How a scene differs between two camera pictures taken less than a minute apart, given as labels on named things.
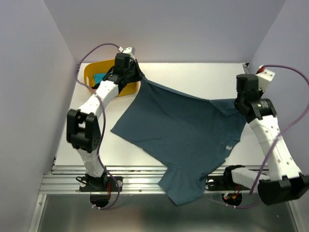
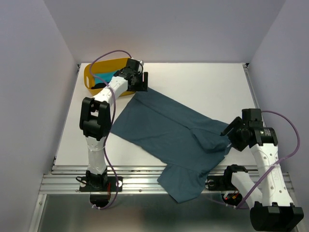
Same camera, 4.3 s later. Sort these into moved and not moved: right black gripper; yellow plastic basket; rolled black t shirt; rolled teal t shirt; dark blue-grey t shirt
Moved: dark blue-grey t shirt; right black gripper
Not moved: yellow plastic basket; rolled black t shirt; rolled teal t shirt
